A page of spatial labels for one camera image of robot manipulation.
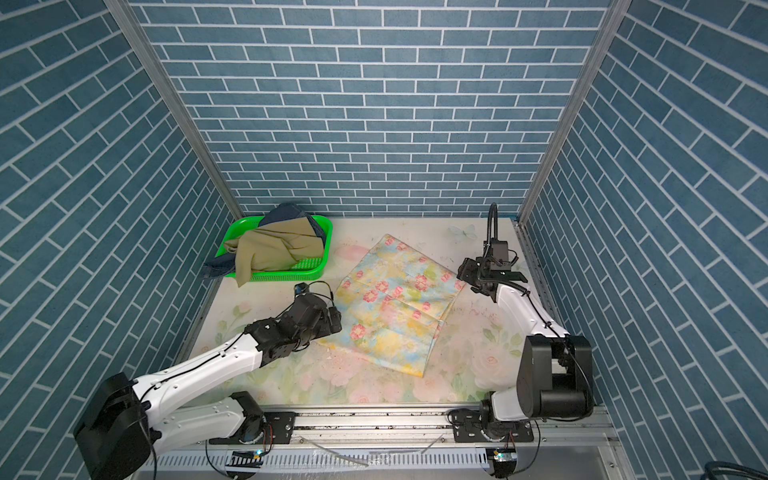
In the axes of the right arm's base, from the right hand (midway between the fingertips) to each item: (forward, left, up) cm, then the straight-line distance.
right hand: (466, 267), depth 91 cm
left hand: (-18, +38, -3) cm, 42 cm away
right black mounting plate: (-40, 0, -12) cm, 42 cm away
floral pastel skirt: (-7, +22, -11) cm, 26 cm away
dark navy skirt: (+18, +64, +2) cm, 66 cm away
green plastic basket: (-2, +51, -4) cm, 51 cm away
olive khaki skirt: (+1, +60, +4) cm, 60 cm away
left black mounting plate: (-45, +48, -12) cm, 66 cm away
